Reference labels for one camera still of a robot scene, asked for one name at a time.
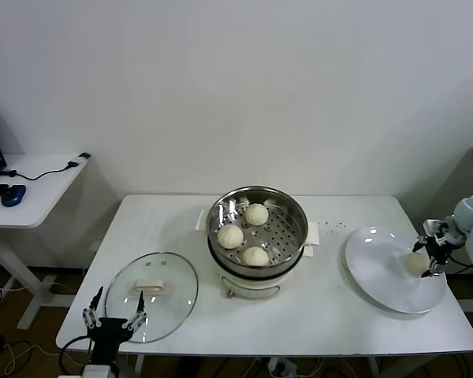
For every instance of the white table leg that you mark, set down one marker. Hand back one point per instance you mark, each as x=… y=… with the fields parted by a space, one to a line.
x=373 y=368
x=139 y=368

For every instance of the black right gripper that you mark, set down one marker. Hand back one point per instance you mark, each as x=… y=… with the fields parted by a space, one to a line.
x=439 y=250

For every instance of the white steamed baozi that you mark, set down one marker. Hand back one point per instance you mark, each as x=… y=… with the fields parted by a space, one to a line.
x=230 y=236
x=256 y=213
x=415 y=263
x=255 y=256

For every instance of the white power strip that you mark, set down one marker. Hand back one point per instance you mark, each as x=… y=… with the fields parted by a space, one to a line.
x=278 y=366

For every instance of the stainless steel steamer basket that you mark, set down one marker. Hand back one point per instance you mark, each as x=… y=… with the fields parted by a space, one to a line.
x=287 y=236

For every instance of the white electric cooker pot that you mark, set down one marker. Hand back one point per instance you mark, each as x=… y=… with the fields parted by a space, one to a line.
x=252 y=289

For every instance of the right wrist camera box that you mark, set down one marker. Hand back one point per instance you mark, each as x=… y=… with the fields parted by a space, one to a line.
x=431 y=226

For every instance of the white round plate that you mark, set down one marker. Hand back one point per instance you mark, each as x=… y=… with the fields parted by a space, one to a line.
x=370 y=267

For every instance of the white side table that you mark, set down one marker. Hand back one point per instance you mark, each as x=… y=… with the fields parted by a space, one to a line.
x=39 y=197

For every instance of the blue computer mouse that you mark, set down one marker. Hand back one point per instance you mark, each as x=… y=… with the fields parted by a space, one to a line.
x=13 y=196

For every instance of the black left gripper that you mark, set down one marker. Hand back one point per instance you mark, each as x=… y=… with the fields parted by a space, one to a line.
x=109 y=332

